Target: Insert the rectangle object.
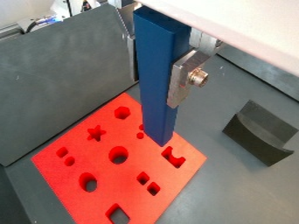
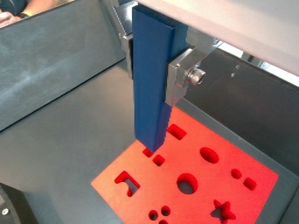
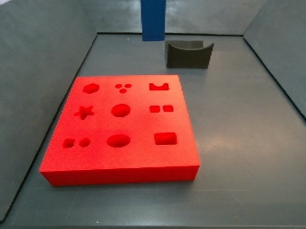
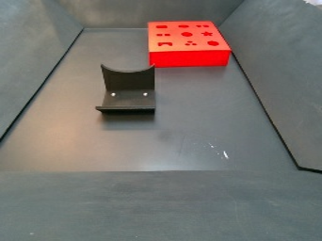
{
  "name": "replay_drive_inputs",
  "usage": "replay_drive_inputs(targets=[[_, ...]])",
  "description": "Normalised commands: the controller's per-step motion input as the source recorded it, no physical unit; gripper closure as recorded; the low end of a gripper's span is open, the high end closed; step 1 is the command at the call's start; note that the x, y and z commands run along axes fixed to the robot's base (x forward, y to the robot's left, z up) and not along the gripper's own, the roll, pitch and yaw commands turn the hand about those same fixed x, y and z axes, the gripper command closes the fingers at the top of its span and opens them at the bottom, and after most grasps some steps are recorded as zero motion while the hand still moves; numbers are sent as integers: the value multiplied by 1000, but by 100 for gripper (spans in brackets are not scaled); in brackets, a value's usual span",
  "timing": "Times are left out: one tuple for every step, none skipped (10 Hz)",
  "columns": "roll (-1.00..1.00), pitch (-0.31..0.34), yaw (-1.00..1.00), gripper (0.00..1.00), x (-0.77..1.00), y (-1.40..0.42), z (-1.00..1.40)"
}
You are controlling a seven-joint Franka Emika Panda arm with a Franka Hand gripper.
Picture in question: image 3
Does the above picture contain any blue rectangular block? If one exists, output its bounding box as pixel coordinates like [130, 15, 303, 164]
[141, 0, 166, 41]

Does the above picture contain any dark grey concave block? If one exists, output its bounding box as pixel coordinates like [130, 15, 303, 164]
[165, 40, 214, 69]

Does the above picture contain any red foam shape-sorter board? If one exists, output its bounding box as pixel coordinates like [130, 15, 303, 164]
[41, 75, 200, 186]

